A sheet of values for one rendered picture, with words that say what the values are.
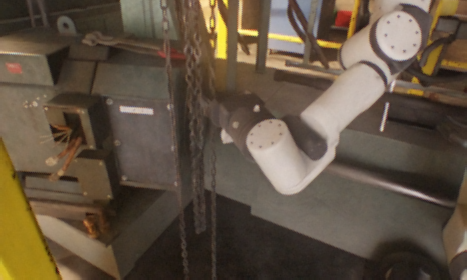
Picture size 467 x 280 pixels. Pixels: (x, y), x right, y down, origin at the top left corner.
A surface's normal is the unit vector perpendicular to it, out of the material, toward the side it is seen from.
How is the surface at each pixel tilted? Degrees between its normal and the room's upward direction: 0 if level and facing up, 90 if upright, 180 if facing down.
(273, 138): 30
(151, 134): 90
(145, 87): 45
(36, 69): 90
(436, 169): 90
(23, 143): 90
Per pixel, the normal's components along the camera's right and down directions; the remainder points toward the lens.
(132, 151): -0.13, 0.51
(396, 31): 0.16, -0.05
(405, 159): -0.45, 0.45
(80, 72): -0.07, -0.25
